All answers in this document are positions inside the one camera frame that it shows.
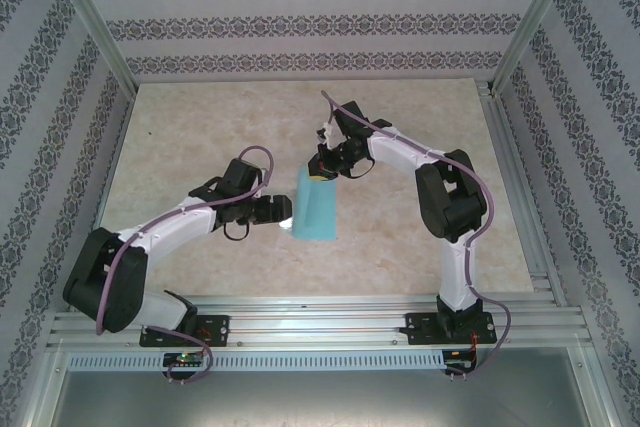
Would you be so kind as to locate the aluminium side rail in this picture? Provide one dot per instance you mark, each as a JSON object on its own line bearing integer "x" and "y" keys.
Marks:
{"x": 522, "y": 197}

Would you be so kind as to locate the grey metal panel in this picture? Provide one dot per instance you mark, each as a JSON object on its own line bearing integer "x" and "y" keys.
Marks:
{"x": 320, "y": 402}

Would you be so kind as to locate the small circuit board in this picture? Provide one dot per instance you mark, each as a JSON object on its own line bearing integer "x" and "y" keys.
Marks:
{"x": 182, "y": 359}
{"x": 457, "y": 361}

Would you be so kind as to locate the light blue paper sheet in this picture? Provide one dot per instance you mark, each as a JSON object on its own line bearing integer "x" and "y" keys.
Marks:
{"x": 320, "y": 217}

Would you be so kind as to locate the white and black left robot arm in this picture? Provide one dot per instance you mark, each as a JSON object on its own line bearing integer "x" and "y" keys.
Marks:
{"x": 165, "y": 227}

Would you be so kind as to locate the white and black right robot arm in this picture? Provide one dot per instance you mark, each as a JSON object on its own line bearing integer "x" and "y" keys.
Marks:
{"x": 395, "y": 154}

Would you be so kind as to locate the aluminium frame beam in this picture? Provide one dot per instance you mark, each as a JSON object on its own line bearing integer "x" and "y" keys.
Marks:
{"x": 36, "y": 419}
{"x": 602, "y": 387}

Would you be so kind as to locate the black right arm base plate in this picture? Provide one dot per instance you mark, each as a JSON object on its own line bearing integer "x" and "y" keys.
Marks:
{"x": 419, "y": 329}

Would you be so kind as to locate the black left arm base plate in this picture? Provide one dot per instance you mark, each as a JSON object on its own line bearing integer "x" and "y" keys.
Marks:
{"x": 220, "y": 328}

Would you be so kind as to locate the long aluminium mounting rail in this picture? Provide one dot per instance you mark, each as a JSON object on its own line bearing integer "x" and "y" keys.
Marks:
{"x": 320, "y": 319}

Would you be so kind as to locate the aluminium frame post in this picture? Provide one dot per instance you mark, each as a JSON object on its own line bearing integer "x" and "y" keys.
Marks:
{"x": 90, "y": 17}
{"x": 535, "y": 17}

